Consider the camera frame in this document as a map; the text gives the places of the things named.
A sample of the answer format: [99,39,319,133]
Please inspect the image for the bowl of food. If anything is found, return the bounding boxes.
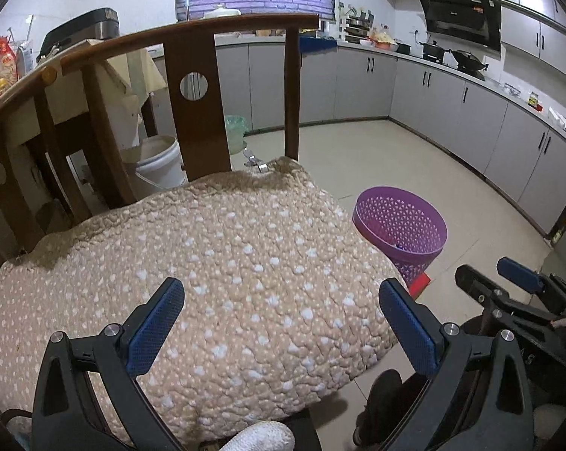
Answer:
[370,28,399,50]

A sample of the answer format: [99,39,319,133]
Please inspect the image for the purple plastic basket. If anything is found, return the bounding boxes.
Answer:
[352,186,448,287]

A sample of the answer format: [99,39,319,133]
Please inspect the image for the black range hood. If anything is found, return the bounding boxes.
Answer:
[415,0,502,50]

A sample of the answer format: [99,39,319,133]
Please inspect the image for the beige quilted seat cushion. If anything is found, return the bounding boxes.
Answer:
[0,156,408,447]

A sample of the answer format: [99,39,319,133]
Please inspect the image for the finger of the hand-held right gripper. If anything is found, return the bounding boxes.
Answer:
[454,264,566,368]
[496,257,566,315]

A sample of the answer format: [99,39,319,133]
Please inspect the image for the grey lower kitchen cabinets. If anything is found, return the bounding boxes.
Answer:
[214,40,566,236]

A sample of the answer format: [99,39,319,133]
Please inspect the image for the blue cloth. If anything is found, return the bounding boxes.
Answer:
[299,35,337,54]

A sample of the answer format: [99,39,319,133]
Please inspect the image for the metal clip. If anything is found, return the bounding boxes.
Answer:
[243,148,272,174]

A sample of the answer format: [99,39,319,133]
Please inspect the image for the brown wooden chair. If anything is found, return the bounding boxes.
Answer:
[0,13,321,268]

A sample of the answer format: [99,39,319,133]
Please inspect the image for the beige tablecloth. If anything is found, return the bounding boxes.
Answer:
[95,47,168,146]

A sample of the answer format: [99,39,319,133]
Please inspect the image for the green bag bin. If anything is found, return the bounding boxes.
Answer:
[225,114,249,155]

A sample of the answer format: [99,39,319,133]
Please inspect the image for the grey kitchen cabinets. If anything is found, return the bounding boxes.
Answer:
[214,40,566,236]
[374,0,566,80]

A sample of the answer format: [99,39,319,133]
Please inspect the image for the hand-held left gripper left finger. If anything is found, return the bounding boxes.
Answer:
[31,277,186,451]

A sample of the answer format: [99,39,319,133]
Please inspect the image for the red flat sheet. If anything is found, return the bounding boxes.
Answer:
[407,272,433,300]

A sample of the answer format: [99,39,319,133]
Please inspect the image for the black cooking pot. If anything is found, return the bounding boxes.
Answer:
[421,40,448,62]

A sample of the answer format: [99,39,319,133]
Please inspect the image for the large white plastic bucket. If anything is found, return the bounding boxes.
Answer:
[123,135,187,198]

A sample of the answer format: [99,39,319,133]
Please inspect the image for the grey upper kitchen cabinets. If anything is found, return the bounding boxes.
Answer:
[374,0,566,80]

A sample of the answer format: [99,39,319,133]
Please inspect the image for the white lidded pot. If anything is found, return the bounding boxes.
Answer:
[203,4,242,18]

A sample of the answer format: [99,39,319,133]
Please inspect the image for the black wok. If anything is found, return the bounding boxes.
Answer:
[449,49,490,73]

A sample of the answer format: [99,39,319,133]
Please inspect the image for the black kitchen appliance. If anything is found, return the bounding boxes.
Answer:
[37,8,120,64]

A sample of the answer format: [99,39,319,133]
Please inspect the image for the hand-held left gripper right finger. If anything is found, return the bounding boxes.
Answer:
[378,277,535,451]

